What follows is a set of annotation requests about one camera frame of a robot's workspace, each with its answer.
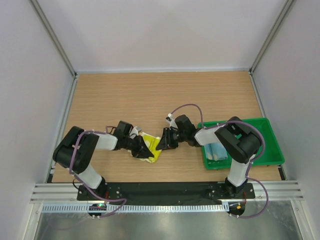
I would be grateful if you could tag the blue polka dot towel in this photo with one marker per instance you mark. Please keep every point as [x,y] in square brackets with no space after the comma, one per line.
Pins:
[215,152]

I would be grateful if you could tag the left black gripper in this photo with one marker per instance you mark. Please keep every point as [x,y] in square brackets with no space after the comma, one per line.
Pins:
[141,151]

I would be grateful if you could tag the aluminium frame post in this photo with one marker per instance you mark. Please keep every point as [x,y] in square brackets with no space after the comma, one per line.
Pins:
[284,12]
[52,35]

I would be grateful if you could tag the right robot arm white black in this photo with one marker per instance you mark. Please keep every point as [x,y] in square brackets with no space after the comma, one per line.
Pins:
[241,141]

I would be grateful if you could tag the perforated metal cable rail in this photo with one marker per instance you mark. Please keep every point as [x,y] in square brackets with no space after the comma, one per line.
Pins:
[100,208]

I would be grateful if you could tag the yellow green printed towel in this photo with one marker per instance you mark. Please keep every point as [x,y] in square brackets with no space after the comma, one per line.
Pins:
[151,143]

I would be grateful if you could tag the green plastic tray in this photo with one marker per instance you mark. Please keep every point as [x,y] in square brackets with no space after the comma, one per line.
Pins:
[271,156]

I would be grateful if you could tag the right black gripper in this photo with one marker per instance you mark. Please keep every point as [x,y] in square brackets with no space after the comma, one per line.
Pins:
[166,142]

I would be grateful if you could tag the right aluminium frame post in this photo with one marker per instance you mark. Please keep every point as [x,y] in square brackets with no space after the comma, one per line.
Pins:
[284,12]

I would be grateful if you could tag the left aluminium frame post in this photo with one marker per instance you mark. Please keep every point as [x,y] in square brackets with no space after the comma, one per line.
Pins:
[52,35]

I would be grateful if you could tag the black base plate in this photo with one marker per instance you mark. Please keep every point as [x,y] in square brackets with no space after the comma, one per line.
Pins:
[173,193]

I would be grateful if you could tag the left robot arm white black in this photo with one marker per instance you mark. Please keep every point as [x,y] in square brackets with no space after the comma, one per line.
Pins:
[76,149]

